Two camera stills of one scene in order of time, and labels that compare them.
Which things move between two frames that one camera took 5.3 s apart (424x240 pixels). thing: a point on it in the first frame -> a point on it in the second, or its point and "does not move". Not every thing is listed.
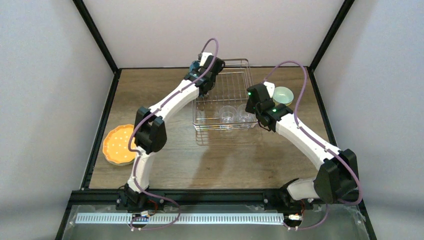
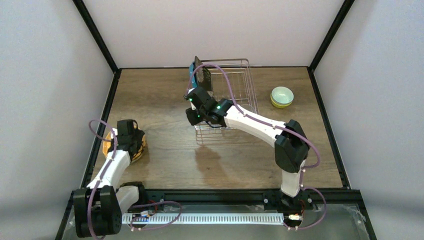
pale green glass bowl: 283,95 does not move
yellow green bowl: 286,104 does not move
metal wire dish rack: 224,108 does not move
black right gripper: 262,120 -> 201,91
